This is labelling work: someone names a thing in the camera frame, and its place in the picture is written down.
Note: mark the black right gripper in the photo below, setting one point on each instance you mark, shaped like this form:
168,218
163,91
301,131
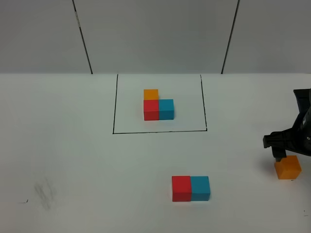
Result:
296,139

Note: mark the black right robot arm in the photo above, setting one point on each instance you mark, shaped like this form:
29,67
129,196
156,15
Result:
303,97

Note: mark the template blue cube block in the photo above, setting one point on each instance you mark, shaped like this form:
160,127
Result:
166,109

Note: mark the template orange cube block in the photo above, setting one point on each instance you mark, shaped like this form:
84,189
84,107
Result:
151,94

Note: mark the template red cube block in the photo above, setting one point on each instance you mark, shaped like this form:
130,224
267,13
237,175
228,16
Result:
151,110

